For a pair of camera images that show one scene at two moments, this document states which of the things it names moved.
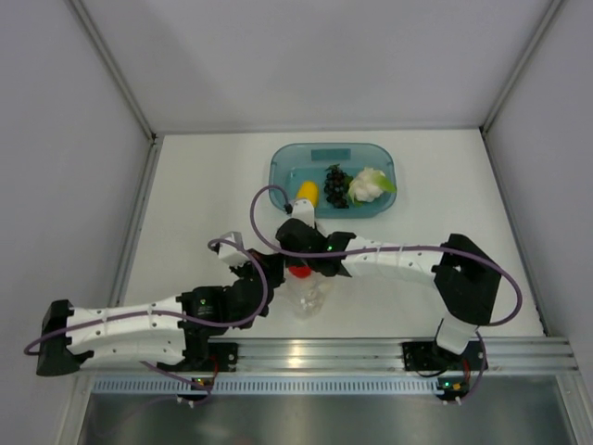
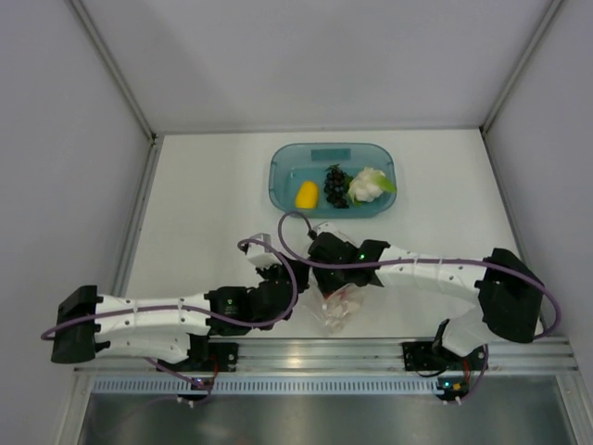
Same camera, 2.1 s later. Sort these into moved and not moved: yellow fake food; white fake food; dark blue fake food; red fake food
Moved: red fake food
Not moved: dark blue fake food; white fake food; yellow fake food
